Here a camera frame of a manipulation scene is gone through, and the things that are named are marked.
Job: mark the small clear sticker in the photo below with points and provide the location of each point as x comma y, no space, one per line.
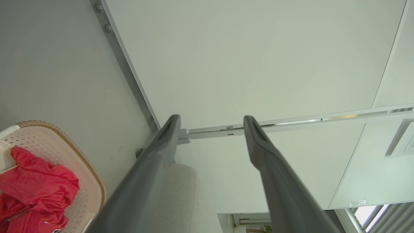
359,203

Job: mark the grey window blinds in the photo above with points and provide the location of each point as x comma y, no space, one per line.
393,220

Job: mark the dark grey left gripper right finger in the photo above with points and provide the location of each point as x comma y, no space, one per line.
281,187

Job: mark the grey metal frame post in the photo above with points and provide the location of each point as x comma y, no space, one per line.
129,74

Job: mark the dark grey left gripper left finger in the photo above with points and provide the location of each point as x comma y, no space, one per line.
136,187

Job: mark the red sports jersey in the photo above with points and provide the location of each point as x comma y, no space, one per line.
38,181

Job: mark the white metal frame rail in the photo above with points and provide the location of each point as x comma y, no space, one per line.
307,124

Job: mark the round metal bolt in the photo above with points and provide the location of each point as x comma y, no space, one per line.
99,7
108,28

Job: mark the grey fabric sofa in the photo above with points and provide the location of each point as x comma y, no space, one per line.
181,200

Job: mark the white laundry basket brown rim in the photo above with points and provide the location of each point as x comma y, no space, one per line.
87,194

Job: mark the green potted plant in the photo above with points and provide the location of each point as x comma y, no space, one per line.
267,229

